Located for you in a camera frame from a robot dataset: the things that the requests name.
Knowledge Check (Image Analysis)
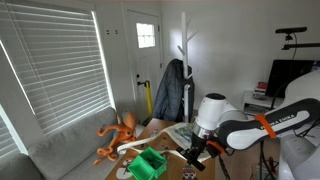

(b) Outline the grey sofa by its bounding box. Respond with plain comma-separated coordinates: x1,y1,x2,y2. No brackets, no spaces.
0,107,117,180

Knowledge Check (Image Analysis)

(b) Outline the black monitor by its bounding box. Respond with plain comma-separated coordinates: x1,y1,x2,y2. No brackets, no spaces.
265,59,315,98

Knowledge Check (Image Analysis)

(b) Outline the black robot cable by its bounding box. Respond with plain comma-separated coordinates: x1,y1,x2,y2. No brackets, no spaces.
217,146,278,180

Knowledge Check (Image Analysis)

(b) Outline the orange octopus plush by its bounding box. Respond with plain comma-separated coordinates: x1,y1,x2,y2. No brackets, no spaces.
93,110,138,165

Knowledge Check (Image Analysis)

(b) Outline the white tv shelf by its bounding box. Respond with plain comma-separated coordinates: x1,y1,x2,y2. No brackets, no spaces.
242,91,283,116

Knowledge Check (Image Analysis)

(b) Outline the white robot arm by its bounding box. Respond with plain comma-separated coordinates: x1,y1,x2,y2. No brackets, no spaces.
178,71,320,180

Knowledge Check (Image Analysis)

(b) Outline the white entrance door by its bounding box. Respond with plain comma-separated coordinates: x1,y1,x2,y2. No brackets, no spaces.
128,10,160,122

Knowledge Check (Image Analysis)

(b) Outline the black camera on stand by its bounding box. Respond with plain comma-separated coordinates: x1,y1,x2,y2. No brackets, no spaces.
275,27,320,50

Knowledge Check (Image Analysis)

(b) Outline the stack of books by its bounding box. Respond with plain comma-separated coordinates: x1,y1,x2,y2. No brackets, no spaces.
254,82,267,93

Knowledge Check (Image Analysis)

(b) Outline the wooden coffee table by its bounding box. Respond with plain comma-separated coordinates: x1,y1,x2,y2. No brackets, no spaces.
105,118,215,180

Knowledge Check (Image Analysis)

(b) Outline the white window blind right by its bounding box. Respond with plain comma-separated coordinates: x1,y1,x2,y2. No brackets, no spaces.
0,0,112,136

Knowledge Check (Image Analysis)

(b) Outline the dark grey jacket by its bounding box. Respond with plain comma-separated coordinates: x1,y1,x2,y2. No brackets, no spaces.
152,59,195,122

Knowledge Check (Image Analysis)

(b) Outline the white coat rack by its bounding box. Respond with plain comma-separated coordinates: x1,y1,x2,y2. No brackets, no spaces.
177,12,197,123

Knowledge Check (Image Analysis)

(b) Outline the white tote bag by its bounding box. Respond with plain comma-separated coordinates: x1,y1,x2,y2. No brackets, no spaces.
116,122,193,154

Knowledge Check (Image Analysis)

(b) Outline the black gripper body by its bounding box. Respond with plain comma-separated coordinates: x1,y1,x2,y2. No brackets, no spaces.
183,137,206,164

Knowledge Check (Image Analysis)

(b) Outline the green square bowl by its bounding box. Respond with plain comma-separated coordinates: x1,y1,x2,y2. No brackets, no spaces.
128,147,167,180

